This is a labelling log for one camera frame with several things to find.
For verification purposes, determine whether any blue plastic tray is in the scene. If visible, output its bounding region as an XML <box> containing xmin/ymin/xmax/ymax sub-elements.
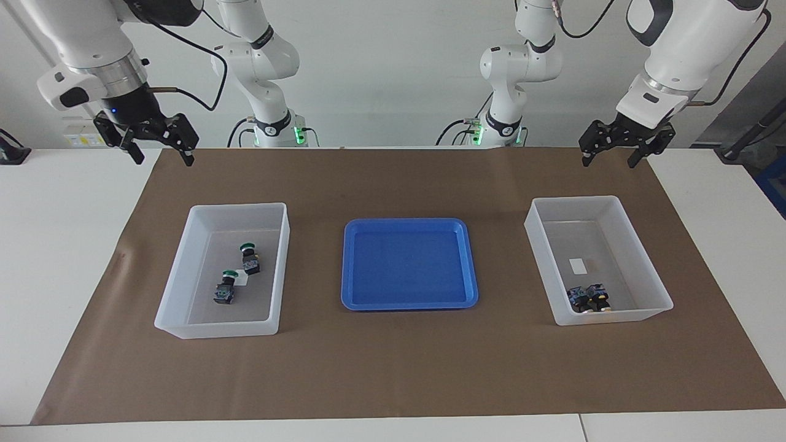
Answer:
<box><xmin>341</xmin><ymin>217</ymin><xmax>480</xmax><ymax>311</ymax></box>

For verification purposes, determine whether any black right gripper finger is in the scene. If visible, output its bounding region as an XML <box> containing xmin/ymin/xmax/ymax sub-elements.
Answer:
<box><xmin>160</xmin><ymin>114</ymin><xmax>200</xmax><ymax>168</ymax></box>
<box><xmin>93</xmin><ymin>112</ymin><xmax>146</xmax><ymax>165</ymax></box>

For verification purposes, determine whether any white wall power strip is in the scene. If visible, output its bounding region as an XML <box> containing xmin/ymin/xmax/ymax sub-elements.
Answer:
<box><xmin>61</xmin><ymin>117</ymin><xmax>108</xmax><ymax>148</ymax></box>

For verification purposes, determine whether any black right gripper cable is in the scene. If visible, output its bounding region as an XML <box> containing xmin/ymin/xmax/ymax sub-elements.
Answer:
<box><xmin>144</xmin><ymin>15</ymin><xmax>229</xmax><ymax>112</ymax></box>

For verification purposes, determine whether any blue crate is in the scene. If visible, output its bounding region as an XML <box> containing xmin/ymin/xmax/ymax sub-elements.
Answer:
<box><xmin>754</xmin><ymin>157</ymin><xmax>786</xmax><ymax>219</ymax></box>

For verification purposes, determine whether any translucent white plastic box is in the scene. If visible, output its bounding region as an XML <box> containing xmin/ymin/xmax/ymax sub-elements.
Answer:
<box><xmin>154</xmin><ymin>203</ymin><xmax>290</xmax><ymax>340</ymax></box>
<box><xmin>524</xmin><ymin>195</ymin><xmax>674</xmax><ymax>327</ymax></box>

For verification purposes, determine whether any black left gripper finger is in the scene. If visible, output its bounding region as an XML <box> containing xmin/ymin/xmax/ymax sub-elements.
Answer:
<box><xmin>626</xmin><ymin>125</ymin><xmax>676</xmax><ymax>169</ymax></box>
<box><xmin>579</xmin><ymin>120</ymin><xmax>616</xmax><ymax>168</ymax></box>

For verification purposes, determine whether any black tripod stand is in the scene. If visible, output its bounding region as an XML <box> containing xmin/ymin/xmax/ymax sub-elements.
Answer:
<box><xmin>715</xmin><ymin>101</ymin><xmax>786</xmax><ymax>163</ymax></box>

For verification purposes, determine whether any black device with cable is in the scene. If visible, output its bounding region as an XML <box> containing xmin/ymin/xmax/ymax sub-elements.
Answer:
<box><xmin>0</xmin><ymin>128</ymin><xmax>31</xmax><ymax>165</ymax></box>

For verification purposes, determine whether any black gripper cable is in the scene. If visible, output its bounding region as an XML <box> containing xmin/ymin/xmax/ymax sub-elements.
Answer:
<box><xmin>553</xmin><ymin>0</ymin><xmax>773</xmax><ymax>106</ymax></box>
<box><xmin>144</xmin><ymin>15</ymin><xmax>229</xmax><ymax>112</ymax></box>

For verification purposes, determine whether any green push button switch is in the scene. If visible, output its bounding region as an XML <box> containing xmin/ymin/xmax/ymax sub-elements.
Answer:
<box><xmin>238</xmin><ymin>243</ymin><xmax>262</xmax><ymax>276</ymax></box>
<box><xmin>213</xmin><ymin>269</ymin><xmax>239</xmax><ymax>306</ymax></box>

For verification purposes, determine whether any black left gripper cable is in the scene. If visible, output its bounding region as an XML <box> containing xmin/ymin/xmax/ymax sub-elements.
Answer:
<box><xmin>553</xmin><ymin>0</ymin><xmax>773</xmax><ymax>106</ymax></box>

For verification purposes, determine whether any brown paper mat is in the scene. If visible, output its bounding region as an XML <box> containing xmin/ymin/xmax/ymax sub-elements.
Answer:
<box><xmin>31</xmin><ymin>146</ymin><xmax>786</xmax><ymax>425</ymax></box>

